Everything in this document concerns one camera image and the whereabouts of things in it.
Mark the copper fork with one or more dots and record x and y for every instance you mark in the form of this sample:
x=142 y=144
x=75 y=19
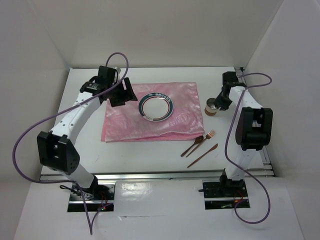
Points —
x=207 y=137

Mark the copper knife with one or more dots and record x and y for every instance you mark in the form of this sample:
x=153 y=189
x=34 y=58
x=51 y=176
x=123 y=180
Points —
x=199 y=158

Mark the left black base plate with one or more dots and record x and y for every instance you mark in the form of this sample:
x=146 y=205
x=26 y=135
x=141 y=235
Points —
x=103 y=201

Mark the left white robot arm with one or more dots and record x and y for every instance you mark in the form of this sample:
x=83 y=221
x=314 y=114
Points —
x=56 y=148

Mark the white plate green rim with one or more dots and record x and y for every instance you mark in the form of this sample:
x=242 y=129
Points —
x=156 y=107

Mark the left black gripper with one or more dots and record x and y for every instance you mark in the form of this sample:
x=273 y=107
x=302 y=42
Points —
x=126 y=94

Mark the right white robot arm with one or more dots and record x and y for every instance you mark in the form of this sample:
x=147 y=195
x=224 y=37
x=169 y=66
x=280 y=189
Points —
x=253 y=124

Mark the aluminium right side rail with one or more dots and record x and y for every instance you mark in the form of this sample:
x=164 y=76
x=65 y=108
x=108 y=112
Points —
x=262 y=155

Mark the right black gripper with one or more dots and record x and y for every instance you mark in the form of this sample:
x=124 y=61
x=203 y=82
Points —
x=224 y=105

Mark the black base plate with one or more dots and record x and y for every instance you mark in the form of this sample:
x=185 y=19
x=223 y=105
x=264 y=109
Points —
x=217 y=197
x=103 y=201

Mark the aluminium rail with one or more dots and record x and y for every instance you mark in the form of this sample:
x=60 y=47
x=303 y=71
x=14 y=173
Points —
x=262 y=155
x=162 y=175

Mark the aluminium front rail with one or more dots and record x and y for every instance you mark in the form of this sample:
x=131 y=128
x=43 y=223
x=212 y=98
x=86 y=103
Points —
x=162 y=175

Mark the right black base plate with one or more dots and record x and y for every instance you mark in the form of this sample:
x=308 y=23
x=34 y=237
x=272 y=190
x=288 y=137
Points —
x=217 y=197

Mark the metal cup cork sleeve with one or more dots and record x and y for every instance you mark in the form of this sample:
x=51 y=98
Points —
x=211 y=109

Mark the pink floral satin cloth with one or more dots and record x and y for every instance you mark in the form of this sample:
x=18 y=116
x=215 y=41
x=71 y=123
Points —
x=125 y=124

